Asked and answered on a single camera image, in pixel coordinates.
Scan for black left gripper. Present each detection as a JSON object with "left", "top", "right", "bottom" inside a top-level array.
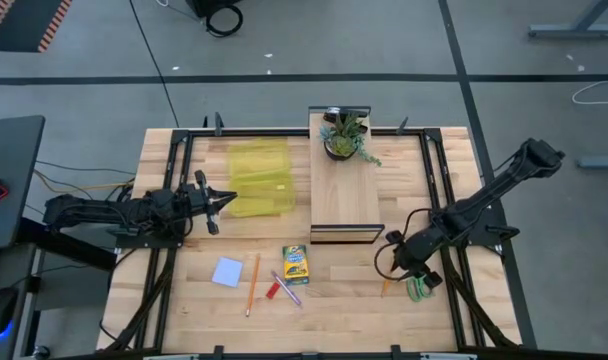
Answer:
[{"left": 181, "top": 169, "right": 238, "bottom": 236}]

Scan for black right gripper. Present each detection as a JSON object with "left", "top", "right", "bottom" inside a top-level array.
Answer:
[{"left": 386, "top": 229, "right": 443, "bottom": 290}]

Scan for green scissors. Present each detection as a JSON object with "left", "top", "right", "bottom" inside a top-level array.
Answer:
[{"left": 406, "top": 273, "right": 435, "bottom": 303}]

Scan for light blue sticky note pad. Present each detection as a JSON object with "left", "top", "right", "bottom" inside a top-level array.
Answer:
[{"left": 211, "top": 256, "right": 245, "bottom": 289}]

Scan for long orange pencil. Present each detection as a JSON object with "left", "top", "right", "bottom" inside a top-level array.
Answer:
[{"left": 245, "top": 253, "right": 262, "bottom": 318}]

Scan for crayon box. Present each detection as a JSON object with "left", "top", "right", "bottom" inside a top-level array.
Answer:
[{"left": 282, "top": 244, "right": 311, "bottom": 287}]

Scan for purple pen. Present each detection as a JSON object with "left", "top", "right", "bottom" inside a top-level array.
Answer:
[{"left": 270, "top": 270, "right": 303, "bottom": 307}]

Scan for yellow transparent pencil case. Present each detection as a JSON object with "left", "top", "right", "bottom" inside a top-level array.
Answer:
[{"left": 227, "top": 138, "right": 296, "bottom": 219}]

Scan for potted succulent plant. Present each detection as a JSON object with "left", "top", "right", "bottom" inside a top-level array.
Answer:
[{"left": 318, "top": 112, "right": 384, "bottom": 168}]

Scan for black stapler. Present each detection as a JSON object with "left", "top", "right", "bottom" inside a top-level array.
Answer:
[{"left": 323, "top": 107, "right": 370, "bottom": 134}]

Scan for dark side desk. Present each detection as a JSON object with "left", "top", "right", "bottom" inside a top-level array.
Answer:
[{"left": 0, "top": 115, "right": 46, "bottom": 251}]

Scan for grey metal floor bar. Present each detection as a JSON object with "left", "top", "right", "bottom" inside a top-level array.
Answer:
[{"left": 577, "top": 154, "right": 608, "bottom": 169}]

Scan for black mat orange stripes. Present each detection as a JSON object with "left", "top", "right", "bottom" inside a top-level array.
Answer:
[{"left": 0, "top": 0, "right": 74, "bottom": 54}]

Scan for grey metal table base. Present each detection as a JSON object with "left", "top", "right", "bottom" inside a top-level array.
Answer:
[{"left": 527, "top": 0, "right": 608, "bottom": 40}]

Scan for black metal table frame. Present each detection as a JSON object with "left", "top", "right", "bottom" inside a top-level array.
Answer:
[{"left": 103, "top": 117, "right": 523, "bottom": 360}]

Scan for wooden shelf riser black frame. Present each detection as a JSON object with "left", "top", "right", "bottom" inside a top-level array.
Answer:
[{"left": 307, "top": 105, "right": 386, "bottom": 245}]

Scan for yellow floor cable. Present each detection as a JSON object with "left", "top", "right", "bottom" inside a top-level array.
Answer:
[{"left": 32, "top": 168, "right": 136, "bottom": 195}]

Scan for long black floor cable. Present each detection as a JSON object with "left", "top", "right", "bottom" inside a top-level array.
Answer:
[{"left": 128, "top": 0, "right": 181, "bottom": 129}]

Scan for coiled black cable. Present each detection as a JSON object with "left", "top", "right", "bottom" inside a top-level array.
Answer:
[{"left": 205, "top": 3, "right": 244, "bottom": 39}]

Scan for white floor cable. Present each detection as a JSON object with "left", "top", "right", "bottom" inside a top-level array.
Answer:
[{"left": 571, "top": 78, "right": 608, "bottom": 106}]

